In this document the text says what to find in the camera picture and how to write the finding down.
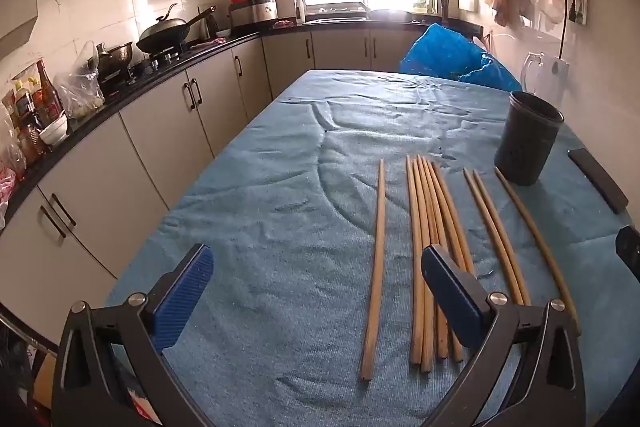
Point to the beige lower kitchen cabinets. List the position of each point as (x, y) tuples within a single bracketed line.
[(165, 132)]

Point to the gas stove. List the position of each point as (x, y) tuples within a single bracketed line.
[(150, 66)]

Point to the black chopstick holder cup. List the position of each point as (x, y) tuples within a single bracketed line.
[(527, 142)]

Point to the wall power socket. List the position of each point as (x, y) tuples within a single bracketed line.
[(580, 6)]

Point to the clear glass mug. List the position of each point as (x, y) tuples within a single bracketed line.
[(547, 74)]

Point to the blue table cloth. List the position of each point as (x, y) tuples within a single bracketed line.
[(260, 207)]

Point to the black wok with lid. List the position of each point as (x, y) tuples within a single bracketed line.
[(162, 34)]

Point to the blue plastic bag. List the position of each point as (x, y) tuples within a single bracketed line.
[(445, 54)]

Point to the group of wooden chopsticks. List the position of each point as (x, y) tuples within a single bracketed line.
[(376, 282)]

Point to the condiment bottles and packets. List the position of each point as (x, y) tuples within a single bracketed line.
[(30, 107)]

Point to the black kitchen countertop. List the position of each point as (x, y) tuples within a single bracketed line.
[(240, 41)]

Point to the white bowl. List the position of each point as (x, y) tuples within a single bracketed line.
[(54, 132)]

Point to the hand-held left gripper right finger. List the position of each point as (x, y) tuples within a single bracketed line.
[(452, 299)]

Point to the silver rice cooker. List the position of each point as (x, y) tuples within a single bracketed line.
[(254, 13)]

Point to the white bottle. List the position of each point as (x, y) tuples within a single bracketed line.
[(300, 9)]

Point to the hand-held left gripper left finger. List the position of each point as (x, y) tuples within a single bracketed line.
[(184, 293)]

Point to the metal pot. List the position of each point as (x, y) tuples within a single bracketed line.
[(114, 59)]

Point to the steel sink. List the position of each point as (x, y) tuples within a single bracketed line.
[(335, 17)]

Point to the clear plastic bag with food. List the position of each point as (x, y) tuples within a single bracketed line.
[(80, 92)]

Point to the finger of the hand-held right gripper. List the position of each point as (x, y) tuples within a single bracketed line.
[(599, 179), (631, 252)]

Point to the pink cloth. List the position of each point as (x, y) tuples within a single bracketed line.
[(210, 43), (284, 24)]

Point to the metal kettle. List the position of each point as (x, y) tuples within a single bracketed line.
[(210, 27)]

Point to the countertop chopstick holder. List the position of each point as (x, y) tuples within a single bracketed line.
[(444, 7)]

